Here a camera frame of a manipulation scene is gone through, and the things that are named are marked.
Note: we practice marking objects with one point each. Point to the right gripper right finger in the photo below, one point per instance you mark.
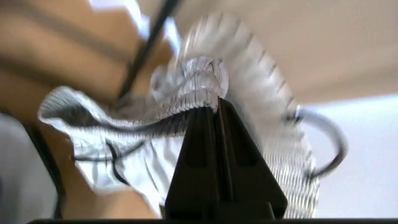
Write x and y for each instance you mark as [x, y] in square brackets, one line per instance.
[255, 186]

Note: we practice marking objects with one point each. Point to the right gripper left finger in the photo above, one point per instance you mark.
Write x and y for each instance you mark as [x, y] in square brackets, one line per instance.
[189, 186]

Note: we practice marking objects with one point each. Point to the white laundry basket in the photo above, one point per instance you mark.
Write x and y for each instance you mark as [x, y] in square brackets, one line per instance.
[273, 102]

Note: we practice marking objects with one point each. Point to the black clothes rack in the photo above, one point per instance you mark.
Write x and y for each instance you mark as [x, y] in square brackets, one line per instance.
[146, 49]

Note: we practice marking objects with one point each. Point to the beige curtain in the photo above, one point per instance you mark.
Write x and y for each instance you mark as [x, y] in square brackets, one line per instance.
[311, 40]

